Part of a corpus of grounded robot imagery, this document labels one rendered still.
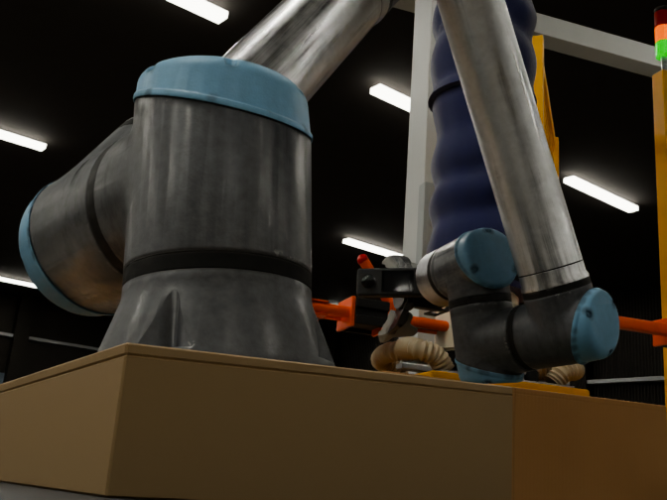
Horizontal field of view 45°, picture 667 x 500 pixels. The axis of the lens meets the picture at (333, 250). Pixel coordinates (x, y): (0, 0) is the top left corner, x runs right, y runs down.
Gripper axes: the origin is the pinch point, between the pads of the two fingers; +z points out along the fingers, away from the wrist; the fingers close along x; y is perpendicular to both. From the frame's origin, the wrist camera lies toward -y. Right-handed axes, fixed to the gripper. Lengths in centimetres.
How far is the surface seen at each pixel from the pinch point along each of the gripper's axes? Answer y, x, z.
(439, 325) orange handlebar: 17.5, -0.9, 10.7
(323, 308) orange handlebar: -7.0, -0.5, 10.6
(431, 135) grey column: 60, 88, 108
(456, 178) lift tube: 19.1, 30.1, 8.4
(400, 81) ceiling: 181, 288, 427
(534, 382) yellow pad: 33.0, -11.4, 0.8
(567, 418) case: 36.1, -18.0, -5.1
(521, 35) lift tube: 31, 64, 3
